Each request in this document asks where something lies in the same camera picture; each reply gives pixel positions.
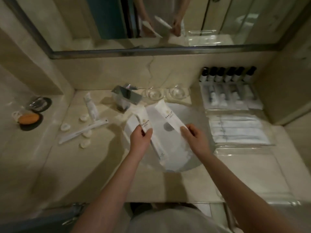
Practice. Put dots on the person's right hand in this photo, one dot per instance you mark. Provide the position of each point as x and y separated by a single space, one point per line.
198 141

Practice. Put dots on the person's left hand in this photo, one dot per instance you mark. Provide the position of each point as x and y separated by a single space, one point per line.
139 141

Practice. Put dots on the stack of long white packets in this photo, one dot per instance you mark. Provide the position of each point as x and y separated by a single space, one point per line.
238 129

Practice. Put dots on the clear acrylic tray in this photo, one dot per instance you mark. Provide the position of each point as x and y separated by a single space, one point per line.
255 172
257 90
243 147

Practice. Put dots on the clear glass dish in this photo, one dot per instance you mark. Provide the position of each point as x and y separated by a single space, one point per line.
179 92
154 93

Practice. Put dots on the white tube packet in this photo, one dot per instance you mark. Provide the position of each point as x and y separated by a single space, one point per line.
90 106

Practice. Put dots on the clear drinking glass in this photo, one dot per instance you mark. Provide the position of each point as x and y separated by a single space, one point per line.
36 104

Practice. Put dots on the person's left forearm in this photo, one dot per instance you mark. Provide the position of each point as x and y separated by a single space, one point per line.
109 191

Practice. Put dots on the person's right forearm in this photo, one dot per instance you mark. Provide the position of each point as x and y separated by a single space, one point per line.
243 191

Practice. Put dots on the white sink basin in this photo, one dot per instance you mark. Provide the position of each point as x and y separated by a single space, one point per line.
179 163

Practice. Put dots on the round sink drain stopper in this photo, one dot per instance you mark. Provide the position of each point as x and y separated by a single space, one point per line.
168 127

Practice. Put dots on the chrome faucet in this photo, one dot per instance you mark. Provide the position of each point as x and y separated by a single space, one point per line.
126 95

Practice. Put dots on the round black coaster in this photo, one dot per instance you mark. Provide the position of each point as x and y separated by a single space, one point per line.
49 103

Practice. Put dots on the round black soap dish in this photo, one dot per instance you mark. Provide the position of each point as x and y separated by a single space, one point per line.
31 126

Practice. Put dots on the metal framed wall mirror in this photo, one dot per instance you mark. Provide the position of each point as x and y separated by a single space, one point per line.
73 21

